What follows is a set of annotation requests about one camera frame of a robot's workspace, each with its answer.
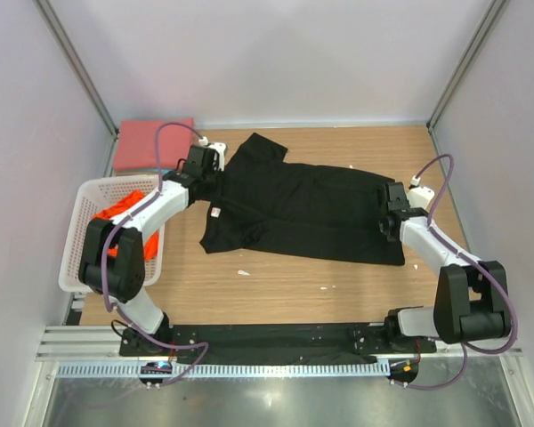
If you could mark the black t-shirt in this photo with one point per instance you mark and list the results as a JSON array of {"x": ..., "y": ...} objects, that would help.
[{"x": 266, "y": 204}]

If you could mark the aluminium frame rail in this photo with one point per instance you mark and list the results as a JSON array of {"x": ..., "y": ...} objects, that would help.
[{"x": 78, "y": 343}]

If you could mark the folded teal t-shirt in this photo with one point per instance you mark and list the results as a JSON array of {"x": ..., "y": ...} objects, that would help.
[{"x": 155, "y": 171}]

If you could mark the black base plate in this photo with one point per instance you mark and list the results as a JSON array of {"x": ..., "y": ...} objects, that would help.
[{"x": 298, "y": 344}]

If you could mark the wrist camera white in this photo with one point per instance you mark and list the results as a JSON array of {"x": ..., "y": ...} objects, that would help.
[
  {"x": 220, "y": 147},
  {"x": 418, "y": 195}
]

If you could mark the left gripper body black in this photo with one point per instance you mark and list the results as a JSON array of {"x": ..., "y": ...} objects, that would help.
[{"x": 214, "y": 183}]

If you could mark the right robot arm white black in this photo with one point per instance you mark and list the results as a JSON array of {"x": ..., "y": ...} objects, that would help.
[{"x": 470, "y": 299}]

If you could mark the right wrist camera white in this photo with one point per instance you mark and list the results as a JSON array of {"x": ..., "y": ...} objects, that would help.
[{"x": 418, "y": 195}]

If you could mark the white plastic basket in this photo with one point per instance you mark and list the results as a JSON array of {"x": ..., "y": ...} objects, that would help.
[{"x": 92, "y": 197}]

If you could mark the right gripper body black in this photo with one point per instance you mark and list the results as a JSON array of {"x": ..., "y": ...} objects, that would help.
[{"x": 382, "y": 227}]

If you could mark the folded pink t-shirt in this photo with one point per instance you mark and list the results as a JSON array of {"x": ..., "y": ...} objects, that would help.
[{"x": 136, "y": 145}]

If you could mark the white slotted cable duct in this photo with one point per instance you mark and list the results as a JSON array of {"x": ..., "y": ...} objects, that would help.
[{"x": 144, "y": 369}]

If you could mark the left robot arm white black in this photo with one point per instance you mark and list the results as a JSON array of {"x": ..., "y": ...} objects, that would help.
[{"x": 112, "y": 261}]

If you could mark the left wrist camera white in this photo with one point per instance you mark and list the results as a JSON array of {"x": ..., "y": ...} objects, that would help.
[{"x": 220, "y": 147}]

